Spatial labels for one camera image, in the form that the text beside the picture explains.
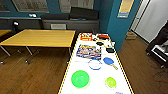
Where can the green plate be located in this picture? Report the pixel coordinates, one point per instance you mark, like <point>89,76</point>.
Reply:
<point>80,79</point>

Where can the small lime green bowl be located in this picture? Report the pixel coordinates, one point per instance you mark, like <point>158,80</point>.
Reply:
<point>110,82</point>

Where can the yellow gaming table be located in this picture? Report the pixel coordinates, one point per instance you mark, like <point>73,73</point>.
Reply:
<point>96,87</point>

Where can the orange game pack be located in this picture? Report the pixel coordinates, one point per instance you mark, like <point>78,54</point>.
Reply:
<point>86,36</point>

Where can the black paddle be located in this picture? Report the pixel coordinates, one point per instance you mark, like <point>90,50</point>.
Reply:
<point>110,50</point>
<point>100,43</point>

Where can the white bowl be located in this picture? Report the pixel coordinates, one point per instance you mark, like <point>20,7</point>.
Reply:
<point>95,64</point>

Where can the red and black game piece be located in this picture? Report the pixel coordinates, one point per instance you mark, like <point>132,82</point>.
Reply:
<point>103,36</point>

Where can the dark grey sofa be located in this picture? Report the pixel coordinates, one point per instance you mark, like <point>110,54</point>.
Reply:
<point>71,20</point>
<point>20,21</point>

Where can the interior glass window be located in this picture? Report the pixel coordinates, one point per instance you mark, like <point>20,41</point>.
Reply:
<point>76,4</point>
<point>30,5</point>
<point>4,5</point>

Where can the low wooden table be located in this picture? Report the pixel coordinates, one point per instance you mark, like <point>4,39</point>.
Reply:
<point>40,37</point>
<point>3,32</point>

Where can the black wheeled cart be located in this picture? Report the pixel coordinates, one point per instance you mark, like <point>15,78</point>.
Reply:
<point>160,50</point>

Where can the yellow wall sign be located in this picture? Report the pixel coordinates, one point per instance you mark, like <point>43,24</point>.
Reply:
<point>126,8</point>

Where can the white wall outlet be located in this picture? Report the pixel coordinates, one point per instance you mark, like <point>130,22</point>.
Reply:
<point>32,15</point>

